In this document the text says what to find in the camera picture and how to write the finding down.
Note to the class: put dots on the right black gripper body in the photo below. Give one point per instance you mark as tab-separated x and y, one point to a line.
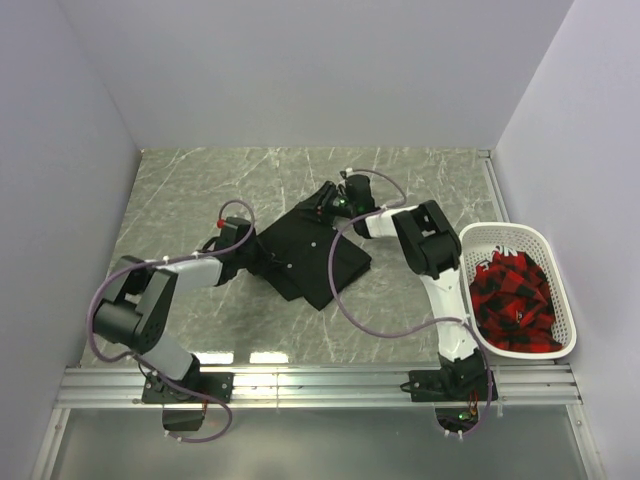
342	205

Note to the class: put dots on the black long sleeve shirt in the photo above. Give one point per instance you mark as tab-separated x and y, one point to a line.
300	256

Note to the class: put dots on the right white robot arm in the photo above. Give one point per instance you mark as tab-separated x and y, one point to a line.
376	207

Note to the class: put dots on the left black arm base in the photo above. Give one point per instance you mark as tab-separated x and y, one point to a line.
218	385

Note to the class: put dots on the red black plaid shirt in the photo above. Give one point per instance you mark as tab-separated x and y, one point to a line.
512	303

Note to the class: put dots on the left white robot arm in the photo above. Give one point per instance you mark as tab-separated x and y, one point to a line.
133	310

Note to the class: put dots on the white plastic laundry basket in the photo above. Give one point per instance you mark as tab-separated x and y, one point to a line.
479	239

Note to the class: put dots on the aluminium mounting rail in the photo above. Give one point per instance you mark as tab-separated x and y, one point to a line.
282	387

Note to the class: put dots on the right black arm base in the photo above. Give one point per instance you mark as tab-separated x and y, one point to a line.
446	386

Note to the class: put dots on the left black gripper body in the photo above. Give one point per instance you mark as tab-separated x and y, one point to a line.
251	254

